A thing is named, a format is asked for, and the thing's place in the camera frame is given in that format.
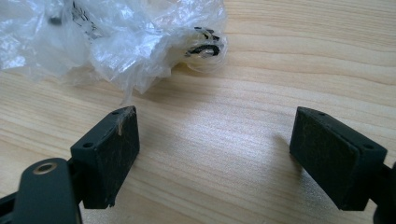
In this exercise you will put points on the clear plastic bag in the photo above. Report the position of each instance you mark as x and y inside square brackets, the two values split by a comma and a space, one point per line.
[124, 49]

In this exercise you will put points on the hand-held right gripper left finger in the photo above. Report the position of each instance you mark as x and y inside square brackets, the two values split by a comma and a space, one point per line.
[109, 155]

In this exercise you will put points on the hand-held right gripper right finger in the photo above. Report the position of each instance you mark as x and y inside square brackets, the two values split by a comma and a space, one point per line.
[333, 155]

